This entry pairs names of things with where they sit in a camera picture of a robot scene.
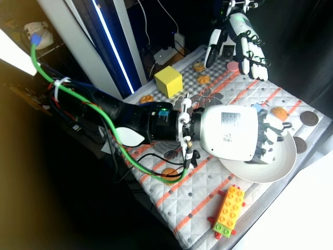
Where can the blue foam cube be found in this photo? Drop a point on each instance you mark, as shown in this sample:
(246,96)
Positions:
(257,107)

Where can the white round plate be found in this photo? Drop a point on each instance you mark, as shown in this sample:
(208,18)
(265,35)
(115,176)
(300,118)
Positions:
(275,169)

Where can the pretzel shaped cookie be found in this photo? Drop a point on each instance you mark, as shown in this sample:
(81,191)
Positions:
(146,99)

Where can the yellow foam block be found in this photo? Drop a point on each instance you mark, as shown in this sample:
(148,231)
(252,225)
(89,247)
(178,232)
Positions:
(169,82)

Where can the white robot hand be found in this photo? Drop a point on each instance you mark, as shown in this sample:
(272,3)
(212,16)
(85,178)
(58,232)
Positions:
(229,132)
(240,26)

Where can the round flat brown biscuit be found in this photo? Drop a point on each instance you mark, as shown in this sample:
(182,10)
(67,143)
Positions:
(169,172)

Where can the grey quilt with bear print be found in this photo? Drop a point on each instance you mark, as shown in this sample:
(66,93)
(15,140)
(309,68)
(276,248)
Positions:
(197,187)

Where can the orange swirl cookie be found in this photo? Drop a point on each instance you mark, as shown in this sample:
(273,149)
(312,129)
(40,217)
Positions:
(203,79)
(279,113)

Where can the white power adapter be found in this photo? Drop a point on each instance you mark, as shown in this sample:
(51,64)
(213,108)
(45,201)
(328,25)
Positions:
(179,41)

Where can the white pillar with blue light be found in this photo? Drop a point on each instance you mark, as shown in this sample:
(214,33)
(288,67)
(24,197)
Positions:
(83,44)

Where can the orange green red brick toy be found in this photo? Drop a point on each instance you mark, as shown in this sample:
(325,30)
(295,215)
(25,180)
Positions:
(230,211)

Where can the white power strip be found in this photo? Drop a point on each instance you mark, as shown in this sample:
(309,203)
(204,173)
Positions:
(165,56)

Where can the pink sandwich cookie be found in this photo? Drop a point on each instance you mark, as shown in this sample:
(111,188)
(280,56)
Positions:
(232,66)

